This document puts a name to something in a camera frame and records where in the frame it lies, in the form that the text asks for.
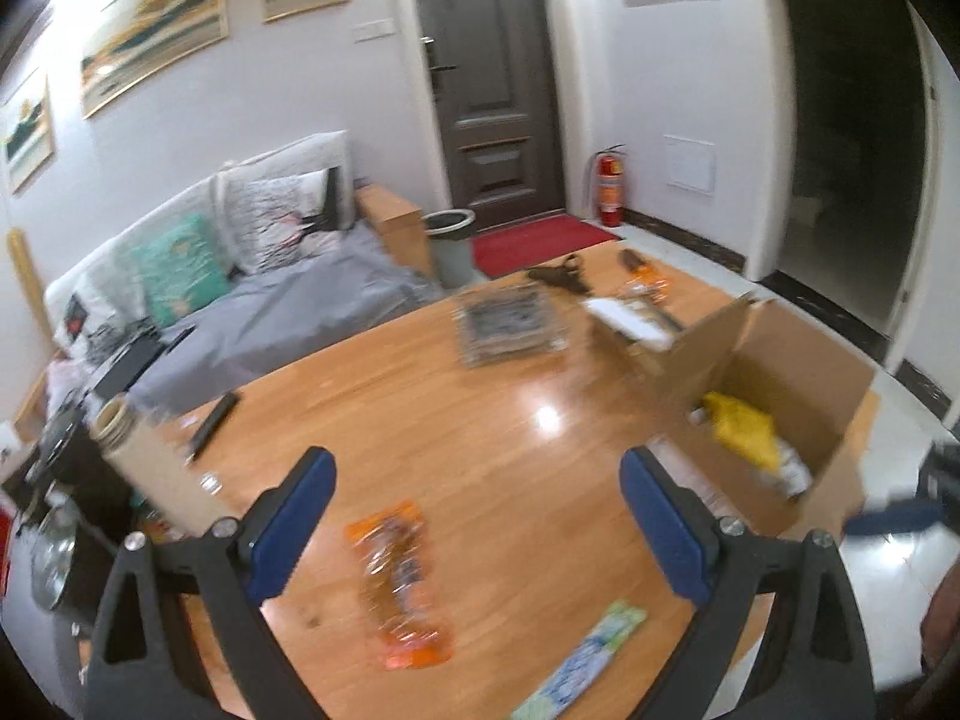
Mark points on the grey trash bin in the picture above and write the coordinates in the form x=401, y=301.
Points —
x=450, y=247

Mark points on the cardboard tube roll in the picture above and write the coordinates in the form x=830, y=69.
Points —
x=157, y=465

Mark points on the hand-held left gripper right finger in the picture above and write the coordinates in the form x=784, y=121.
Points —
x=664, y=525

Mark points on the red fire extinguisher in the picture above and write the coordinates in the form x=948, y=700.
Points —
x=609, y=187

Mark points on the orange clear snack packet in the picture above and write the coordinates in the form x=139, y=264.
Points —
x=401, y=585

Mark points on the wooden pole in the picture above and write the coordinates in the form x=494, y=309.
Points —
x=30, y=292

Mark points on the grey sofa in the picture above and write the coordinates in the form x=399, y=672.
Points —
x=300, y=315

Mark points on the red gift bag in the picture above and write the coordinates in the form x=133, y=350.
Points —
x=4, y=555

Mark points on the red door mat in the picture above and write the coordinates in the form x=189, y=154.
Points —
x=540, y=244

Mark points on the white light switch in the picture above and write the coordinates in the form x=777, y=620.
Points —
x=373, y=29

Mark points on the clear plastic tray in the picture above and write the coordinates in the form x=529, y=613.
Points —
x=510, y=326

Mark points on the black laptop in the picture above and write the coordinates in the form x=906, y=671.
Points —
x=131, y=364

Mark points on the dark brown door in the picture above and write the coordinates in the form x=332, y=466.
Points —
x=487, y=82

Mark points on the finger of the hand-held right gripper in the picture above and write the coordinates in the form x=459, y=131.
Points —
x=892, y=517

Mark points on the white black deer pillow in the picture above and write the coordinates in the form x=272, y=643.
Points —
x=277, y=217

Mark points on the white tree-root pillow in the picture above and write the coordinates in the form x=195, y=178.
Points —
x=79, y=322

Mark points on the black hair claw clip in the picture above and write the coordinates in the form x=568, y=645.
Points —
x=559, y=276

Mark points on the teal pillow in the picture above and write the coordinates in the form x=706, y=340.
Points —
x=180, y=270

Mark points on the pot with glass lid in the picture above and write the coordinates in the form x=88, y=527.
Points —
x=56, y=555

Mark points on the green white candy packet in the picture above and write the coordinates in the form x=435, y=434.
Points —
x=585, y=660

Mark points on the person's right forearm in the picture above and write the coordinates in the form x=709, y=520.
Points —
x=943, y=619

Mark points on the white orange-label snack packet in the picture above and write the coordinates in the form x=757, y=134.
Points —
x=793, y=469

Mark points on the cardboard box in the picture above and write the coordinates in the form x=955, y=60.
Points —
x=795, y=375

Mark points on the large framed landscape painting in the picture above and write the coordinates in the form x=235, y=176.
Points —
x=150, y=37

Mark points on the yellow snack packet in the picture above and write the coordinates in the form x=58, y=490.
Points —
x=742, y=427

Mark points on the black remote control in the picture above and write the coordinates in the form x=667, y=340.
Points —
x=212, y=427

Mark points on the small orange snack packet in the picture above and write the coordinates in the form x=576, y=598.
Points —
x=645, y=277

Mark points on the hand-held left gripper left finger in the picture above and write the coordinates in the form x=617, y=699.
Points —
x=292, y=525

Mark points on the white wall panel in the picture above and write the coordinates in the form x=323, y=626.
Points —
x=690, y=163

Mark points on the small framed landscape painting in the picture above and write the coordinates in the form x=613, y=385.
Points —
x=26, y=135

